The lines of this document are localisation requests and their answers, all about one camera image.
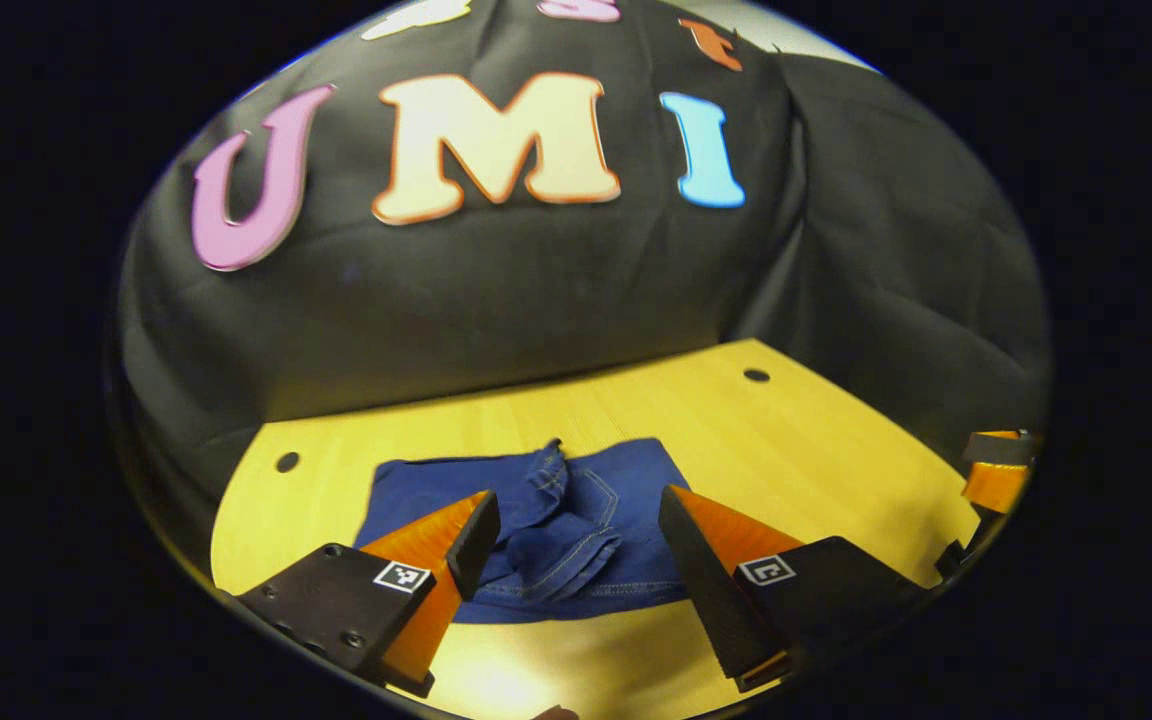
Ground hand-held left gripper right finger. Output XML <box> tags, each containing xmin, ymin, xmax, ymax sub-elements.
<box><xmin>656</xmin><ymin>484</ymin><xmax>937</xmax><ymax>694</ymax></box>

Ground black backdrop cloth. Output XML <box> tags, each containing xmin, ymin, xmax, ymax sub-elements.
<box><xmin>111</xmin><ymin>0</ymin><xmax>1054</xmax><ymax>561</ymax></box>

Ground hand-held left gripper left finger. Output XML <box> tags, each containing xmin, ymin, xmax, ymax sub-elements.
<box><xmin>234</xmin><ymin>488</ymin><xmax>503</xmax><ymax>699</ymax></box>

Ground blue denim jeans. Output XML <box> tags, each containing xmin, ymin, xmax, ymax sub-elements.
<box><xmin>354</xmin><ymin>437</ymin><xmax>695</xmax><ymax>625</ymax></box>

